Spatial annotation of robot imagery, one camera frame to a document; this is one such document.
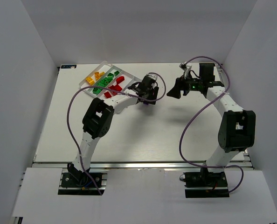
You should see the white divided sorting tray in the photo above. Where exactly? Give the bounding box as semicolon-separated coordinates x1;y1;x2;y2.
79;61;141;99

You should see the left blue table label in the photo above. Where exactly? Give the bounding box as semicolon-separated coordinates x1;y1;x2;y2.
60;64;77;69

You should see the green square lego in tray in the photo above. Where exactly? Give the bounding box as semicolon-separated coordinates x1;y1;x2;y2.
93;88;102;95

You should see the small green lego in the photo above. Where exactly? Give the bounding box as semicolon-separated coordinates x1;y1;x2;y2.
107;73;114;78

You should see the green bush lego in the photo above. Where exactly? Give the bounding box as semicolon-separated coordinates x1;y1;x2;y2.
104;77;112;84

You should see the red tall lego in tray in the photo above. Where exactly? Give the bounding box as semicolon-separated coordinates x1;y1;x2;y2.
113;84;122;91

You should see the large yellow rounded lego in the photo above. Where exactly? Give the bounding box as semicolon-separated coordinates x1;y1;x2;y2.
85;77;95;86

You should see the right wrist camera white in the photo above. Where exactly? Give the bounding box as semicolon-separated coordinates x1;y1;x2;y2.
179;63;192;79

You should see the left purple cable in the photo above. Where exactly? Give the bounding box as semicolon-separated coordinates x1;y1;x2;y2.
66;72;166;196

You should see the red sloped lego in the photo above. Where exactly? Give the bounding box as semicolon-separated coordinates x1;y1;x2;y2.
116;76;125;84

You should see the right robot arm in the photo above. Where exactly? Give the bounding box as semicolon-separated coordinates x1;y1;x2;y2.
167;63;256;188

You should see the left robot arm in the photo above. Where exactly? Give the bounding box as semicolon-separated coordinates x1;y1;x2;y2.
67;72;159;187

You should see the green 2x4 lego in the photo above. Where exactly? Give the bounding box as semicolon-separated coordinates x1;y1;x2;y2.
97;79;107;87

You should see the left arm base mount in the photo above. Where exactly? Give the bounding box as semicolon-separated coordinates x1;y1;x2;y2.
58;163;107;196

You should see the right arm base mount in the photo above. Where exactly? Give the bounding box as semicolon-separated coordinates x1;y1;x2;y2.
179;168;229;198

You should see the yellow 2x4 lego brick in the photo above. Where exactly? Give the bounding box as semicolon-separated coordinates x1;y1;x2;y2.
94;72;101;80

